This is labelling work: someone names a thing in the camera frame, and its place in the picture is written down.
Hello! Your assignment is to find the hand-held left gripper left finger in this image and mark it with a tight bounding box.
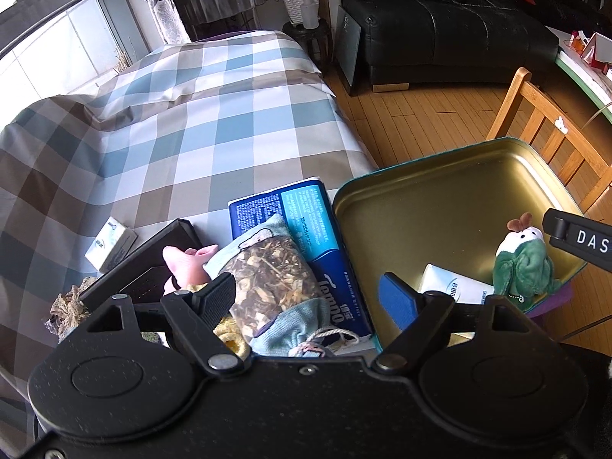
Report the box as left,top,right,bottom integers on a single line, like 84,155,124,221
90,272,246,374

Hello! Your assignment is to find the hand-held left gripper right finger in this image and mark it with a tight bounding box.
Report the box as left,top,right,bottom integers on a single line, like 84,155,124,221
372,272,532,374

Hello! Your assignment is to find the pale yellow knit item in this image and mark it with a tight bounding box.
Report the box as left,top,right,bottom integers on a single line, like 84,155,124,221
213,322,252,359

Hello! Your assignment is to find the light blue herb sachet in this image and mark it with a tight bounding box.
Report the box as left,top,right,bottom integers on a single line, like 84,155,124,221
203,213,359,359

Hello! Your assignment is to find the green plush toy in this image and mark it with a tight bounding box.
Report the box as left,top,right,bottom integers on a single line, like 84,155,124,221
492,218,564,304

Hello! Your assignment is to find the gold metal tin box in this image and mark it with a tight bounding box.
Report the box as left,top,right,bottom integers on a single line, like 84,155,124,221
331,136,586,352

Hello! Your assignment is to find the beige lace fabric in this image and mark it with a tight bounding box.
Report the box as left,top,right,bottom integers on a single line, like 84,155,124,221
45,276,96,340

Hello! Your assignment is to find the pink rolled cloth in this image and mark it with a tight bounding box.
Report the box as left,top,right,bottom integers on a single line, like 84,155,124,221
161,244,221,297

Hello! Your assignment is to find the small white tissue pack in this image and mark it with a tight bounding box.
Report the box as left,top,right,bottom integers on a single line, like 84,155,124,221
85,216,138,272
418,263,495,304

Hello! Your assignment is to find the purple board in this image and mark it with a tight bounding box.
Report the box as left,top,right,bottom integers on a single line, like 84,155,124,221
526,280,575,319

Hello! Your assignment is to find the black flat box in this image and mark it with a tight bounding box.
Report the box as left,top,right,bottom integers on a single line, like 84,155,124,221
79,218,204,316

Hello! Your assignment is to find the large blue tissue package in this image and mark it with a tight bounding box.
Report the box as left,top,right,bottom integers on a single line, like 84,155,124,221
228,177,376,357

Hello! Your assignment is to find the wooden chair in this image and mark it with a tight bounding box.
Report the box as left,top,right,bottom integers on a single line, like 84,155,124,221
487,67,612,211

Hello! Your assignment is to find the checkered blue brown blanket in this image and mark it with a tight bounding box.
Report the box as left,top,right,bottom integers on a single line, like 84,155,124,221
0,29,383,393

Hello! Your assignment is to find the red and white box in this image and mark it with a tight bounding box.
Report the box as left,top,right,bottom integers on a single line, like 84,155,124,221
564,31,612,77

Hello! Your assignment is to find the black leather sofa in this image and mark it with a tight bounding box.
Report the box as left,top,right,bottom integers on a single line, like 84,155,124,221
342,0,612,94

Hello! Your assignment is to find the dried grass bunch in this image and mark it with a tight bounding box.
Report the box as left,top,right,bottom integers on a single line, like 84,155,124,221
112,45,135,75

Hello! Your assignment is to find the dark framed panel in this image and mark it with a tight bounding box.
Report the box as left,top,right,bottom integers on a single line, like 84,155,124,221
333,5,363,96

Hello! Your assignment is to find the dark round plant stand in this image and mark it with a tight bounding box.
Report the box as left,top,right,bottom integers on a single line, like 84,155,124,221
282,18,333,65

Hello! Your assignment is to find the white bottle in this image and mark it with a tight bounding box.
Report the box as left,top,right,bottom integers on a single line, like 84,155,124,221
301,0,321,30

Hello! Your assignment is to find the patterned white curtain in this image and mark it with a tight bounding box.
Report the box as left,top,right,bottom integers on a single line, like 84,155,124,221
135,0,192,46

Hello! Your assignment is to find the dark window frame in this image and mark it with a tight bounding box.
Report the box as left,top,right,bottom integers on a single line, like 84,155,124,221
0,0,144,91

